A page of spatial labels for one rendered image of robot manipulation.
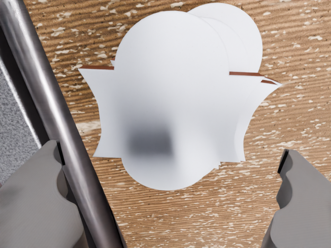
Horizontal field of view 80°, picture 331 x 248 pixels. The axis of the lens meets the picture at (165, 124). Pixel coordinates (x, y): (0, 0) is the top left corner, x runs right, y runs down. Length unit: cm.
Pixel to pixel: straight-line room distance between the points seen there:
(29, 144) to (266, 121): 28
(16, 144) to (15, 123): 3
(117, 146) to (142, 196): 14
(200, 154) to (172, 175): 3
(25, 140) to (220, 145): 24
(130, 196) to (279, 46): 24
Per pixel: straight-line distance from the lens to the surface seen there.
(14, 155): 33
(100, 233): 39
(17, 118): 29
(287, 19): 21
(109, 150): 16
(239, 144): 18
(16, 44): 25
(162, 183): 18
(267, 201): 32
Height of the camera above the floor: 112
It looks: 62 degrees down
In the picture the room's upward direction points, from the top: 179 degrees counter-clockwise
